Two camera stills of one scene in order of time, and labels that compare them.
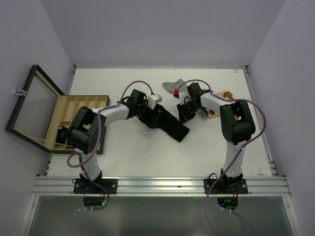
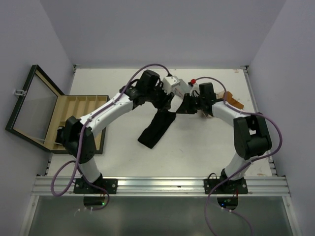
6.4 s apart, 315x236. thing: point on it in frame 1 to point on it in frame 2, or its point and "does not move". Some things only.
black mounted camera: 83,187 does not move
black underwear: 169,123 to 159,124
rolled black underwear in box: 61,135 does not move
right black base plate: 223,186 does not move
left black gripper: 152,122 to 165,103
